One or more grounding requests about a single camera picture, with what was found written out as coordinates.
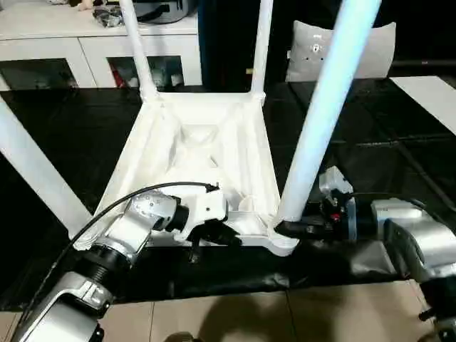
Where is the black clutter pile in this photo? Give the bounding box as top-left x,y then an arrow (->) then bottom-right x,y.
92,6 -> 124,29

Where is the white plastic table leg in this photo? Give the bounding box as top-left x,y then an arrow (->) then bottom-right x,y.
248,0 -> 274,103
119,0 -> 162,104
0,95 -> 94,250
274,0 -> 384,236

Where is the white plastic table top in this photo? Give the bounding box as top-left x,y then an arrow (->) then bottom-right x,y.
71,90 -> 301,257

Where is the black left wrist camera cable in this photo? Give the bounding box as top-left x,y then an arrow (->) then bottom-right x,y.
10,181 -> 220,342

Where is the black work mat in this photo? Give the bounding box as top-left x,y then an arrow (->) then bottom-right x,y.
0,76 -> 456,311

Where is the white glass-door cabinet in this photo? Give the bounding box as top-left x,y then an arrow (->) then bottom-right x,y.
0,6 -> 204,90

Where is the grey cushion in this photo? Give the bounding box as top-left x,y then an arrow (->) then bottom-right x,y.
286,19 -> 397,82

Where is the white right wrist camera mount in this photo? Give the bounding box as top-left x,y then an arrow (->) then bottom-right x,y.
318,165 -> 358,240

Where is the grey helmet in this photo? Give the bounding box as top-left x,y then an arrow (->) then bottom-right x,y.
133,0 -> 200,24

